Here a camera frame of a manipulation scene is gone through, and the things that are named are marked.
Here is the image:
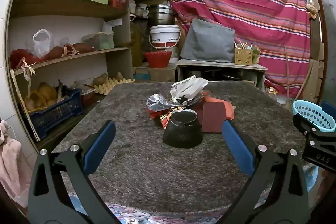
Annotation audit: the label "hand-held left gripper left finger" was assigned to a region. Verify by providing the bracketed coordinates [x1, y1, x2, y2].
[28, 120, 120, 224]

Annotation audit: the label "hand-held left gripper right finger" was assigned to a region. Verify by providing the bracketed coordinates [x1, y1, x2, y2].
[222, 120, 311, 224]

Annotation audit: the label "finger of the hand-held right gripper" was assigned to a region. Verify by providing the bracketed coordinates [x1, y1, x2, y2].
[293, 114, 319, 138]
[322, 101, 336, 117]

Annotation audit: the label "light blue plastic basket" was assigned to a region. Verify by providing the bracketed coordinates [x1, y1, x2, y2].
[291, 100, 336, 133]

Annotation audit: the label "orange snack packet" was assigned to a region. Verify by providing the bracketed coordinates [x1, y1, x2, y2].
[150, 108, 172, 130]

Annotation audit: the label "clear printed plastic bag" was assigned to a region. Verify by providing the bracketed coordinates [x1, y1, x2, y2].
[171, 76, 209, 106]

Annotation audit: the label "stack of cardboard boxes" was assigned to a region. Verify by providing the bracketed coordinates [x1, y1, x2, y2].
[304, 41, 325, 104]

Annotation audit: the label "maroon scouring pad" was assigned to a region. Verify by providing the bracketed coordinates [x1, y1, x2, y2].
[201, 102, 226, 133]

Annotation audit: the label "small red tub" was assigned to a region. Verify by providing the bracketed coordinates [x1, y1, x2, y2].
[80, 88, 96, 107]

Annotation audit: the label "wooden stick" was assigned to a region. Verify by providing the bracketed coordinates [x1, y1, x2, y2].
[284, 45, 291, 107]

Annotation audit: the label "grey shaggy mat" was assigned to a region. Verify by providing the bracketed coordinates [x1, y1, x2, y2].
[51, 81, 309, 214]

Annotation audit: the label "dark blue plastic crate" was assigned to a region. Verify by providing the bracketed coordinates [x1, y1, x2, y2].
[28, 88, 84, 141]

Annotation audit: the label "black ribbed cup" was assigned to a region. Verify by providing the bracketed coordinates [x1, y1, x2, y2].
[162, 109, 203, 149]

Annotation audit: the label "egg carton tray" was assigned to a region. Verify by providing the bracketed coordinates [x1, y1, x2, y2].
[94, 78, 136, 95]

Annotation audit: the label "silver foil bag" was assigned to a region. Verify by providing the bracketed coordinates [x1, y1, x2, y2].
[146, 94, 171, 112]

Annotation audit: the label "pile of potatoes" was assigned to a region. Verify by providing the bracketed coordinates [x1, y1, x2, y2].
[24, 82, 58, 112]

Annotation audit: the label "green leafy vegetables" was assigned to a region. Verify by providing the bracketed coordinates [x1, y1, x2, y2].
[251, 46, 261, 64]

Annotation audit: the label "wooden shelf rack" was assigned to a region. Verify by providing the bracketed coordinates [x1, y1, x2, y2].
[175, 59, 268, 90]

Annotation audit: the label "wooden utensil holder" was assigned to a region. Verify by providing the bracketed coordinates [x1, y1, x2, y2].
[234, 41, 254, 66]

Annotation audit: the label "pink towel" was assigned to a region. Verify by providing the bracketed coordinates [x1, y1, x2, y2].
[0, 120, 30, 209]

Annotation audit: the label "brown cardboard box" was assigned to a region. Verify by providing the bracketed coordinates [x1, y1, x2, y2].
[133, 65, 178, 82]

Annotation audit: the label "sweet potato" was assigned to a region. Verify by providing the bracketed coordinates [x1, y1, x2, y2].
[64, 43, 94, 54]
[44, 46, 65, 61]

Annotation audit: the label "red plastic basket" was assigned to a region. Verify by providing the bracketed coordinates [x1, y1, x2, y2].
[144, 51, 173, 68]

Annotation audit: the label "clear plastic container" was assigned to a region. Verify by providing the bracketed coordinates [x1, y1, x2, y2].
[81, 31, 115, 51]

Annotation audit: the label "yellow oil jug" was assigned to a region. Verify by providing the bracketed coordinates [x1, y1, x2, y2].
[130, 21, 144, 67]

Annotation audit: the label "grey cloth cover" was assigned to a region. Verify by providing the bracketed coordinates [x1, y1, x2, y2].
[180, 18, 236, 64]

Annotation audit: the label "red mesh bag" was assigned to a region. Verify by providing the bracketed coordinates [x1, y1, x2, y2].
[10, 49, 35, 70]

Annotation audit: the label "white plastic bag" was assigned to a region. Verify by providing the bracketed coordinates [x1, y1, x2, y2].
[32, 29, 54, 58]

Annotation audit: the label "white plastic bucket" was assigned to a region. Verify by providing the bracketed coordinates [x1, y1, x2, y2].
[149, 25, 182, 50]

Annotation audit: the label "wooden shelf unit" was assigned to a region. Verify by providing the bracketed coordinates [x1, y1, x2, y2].
[8, 0, 135, 152]

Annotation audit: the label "steel pot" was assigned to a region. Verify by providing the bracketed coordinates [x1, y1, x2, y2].
[146, 4, 175, 26]

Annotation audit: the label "small red basket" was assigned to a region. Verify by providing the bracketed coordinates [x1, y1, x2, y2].
[109, 0, 129, 9]

